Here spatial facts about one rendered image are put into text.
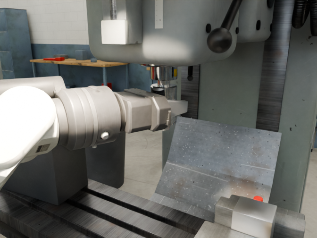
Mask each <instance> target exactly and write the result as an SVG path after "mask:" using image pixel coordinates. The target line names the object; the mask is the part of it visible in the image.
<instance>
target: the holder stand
mask: <svg viewBox="0 0 317 238"><path fill-rule="evenodd" d="M86 185H88V177H87V166H86V154H85V148H81V149H76V150H72V151H70V150H68V149H67V148H65V147H64V146H63V145H61V144H60V145H56V146H55V147H54V148H53V149H52V150H51V151H49V152H48V153H44V154H40V155H37V156H36V157H35V158H34V159H32V160H30V161H28V162H24V163H20V164H19V166H18V167H17V168H16V170H15V171H14V172H13V174H12V175H11V176H10V178H9V179H8V180H7V182H6V183H5V184H4V186H3V187H2V188H4V189H7V190H10V191H13V192H16V193H20V194H23V195H26V196H29V197H32V198H35V199H39V200H42V201H45V202H48V203H51V204H55V205H60V204H62V203H63V202H64V201H66V200H67V199H68V198H70V197H71V196H73V195H74V194H75V193H77V192H78V191H79V190H81V189H82V188H83V187H85V186H86Z"/></svg>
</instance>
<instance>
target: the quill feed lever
mask: <svg viewBox="0 0 317 238"><path fill-rule="evenodd" d="M241 3H242V0H233V1H232V3H231V5H230V7H229V9H228V12H227V14H226V16H225V18H224V20H223V22H222V25H221V27H220V28H216V29H214V30H212V31H211V32H210V33H209V35H208V37H207V45H208V48H209V49H210V50H211V51H212V52H214V53H224V52H226V51H227V50H228V49H229V48H230V47H231V45H232V41H233V40H232V35H231V33H230V32H229V30H230V28H231V26H232V23H233V21H234V19H235V16H236V14H237V12H238V9H239V7H240V5H241Z"/></svg>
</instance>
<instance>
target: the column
mask: <svg viewBox="0 0 317 238"><path fill-rule="evenodd" d="M294 4H295V0H275V2H274V11H273V19H272V23H273V31H272V32H271V34H270V36H269V38H268V39H266V40H265V41H261V42H237V43H236V47H235V50H234V52H233V53H232V54H231V55H230V56H229V57H228V58H226V59H223V60H218V61H213V62H208V63H203V64H199V65H194V66H193V75H192V76H193V80H192V81H189V80H188V79H187V77H188V66H187V67H184V66H183V67H178V76H177V79H176V80H170V83H171V84H175V85H177V100H185V101H188V107H187V112H186V113H183V114H180V115H177V116H179V117H181V116H182V117H185V118H192V119H199V120H205V121H211V122H217V123H223V124H229V125H235V126H241V127H247V128H255V129H261V130H267V131H273V132H279V133H282V136H281V141H280V146H279V151H278V157H277V161H276V167H275V173H274V178H273V184H272V188H271V193H270V197H269V201H268V204H273V205H276V206H277V207H280V208H284V209H287V210H290V211H294V212H298V213H301V209H302V203H303V198H304V192H305V186H306V181H307V175H308V170H309V162H310V156H311V152H312V150H313V149H312V145H313V139H314V133H315V129H316V128H317V126H316V122H317V119H316V117H317V36H313V35H312V34H311V31H310V12H309V14H308V17H307V19H306V21H305V23H304V25H303V26H302V27H301V28H298V29H295V28H294V27H293V26H292V14H293V10H294ZM177 116H176V118H177ZM175 125H176V124H174V125H171V127H170V129H169V130H163V131H162V171H163V169H164V167H165V164H166V162H167V159H168V155H169V150H170V146H171V142H172V138H173V134H174V130H175Z"/></svg>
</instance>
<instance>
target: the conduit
mask: <svg viewBox="0 0 317 238"><path fill-rule="evenodd" d="M309 12H310V31H311V34H312V35H313V36H317V0H295V4H294V10H293V14H292V26H293V27H294V28H295V29H298V28H301V27H302V26H303V25H304V23H305V21H306V19H307V17H308V14H309Z"/></svg>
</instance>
